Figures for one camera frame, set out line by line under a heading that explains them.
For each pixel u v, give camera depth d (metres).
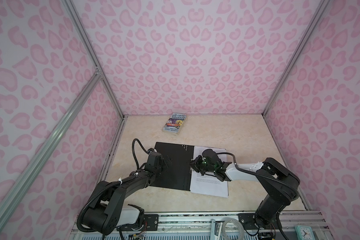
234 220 0.70
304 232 0.69
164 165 0.82
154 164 0.70
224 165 0.69
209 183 0.86
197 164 0.78
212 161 0.71
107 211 0.42
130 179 0.54
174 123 1.13
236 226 0.72
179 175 0.97
